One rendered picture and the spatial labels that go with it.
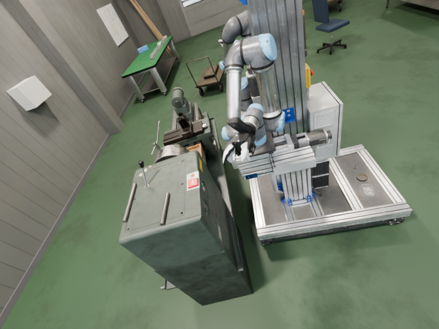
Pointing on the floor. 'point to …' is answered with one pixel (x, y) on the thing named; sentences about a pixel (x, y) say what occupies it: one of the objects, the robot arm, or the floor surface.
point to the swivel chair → (321, 6)
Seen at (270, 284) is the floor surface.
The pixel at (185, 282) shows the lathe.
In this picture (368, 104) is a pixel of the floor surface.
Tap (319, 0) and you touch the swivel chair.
